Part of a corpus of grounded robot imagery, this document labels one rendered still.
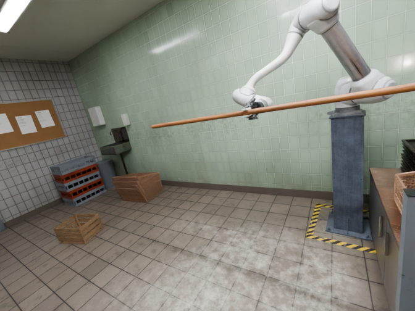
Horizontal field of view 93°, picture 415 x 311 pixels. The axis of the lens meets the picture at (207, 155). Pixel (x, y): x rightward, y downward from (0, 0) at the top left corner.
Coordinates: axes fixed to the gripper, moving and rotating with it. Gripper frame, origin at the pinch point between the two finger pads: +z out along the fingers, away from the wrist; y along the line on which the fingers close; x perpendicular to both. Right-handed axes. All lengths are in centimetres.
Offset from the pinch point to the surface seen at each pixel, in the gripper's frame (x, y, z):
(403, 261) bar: -58, 46, 41
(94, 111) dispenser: 351, -34, -104
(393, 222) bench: -64, 61, -2
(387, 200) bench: -65, 62, -23
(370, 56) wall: -66, -19, -121
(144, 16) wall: 174, -136, -119
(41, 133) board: 401, -15, -25
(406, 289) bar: -59, 56, 41
